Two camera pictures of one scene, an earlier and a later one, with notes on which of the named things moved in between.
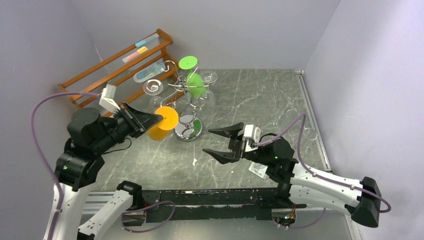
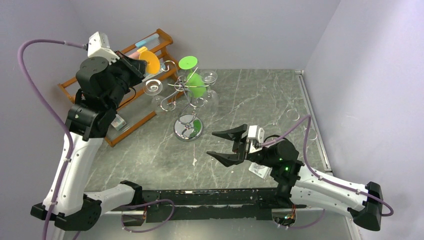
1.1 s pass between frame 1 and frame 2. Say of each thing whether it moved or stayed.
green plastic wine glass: stayed
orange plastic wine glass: moved
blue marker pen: stayed
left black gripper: moved
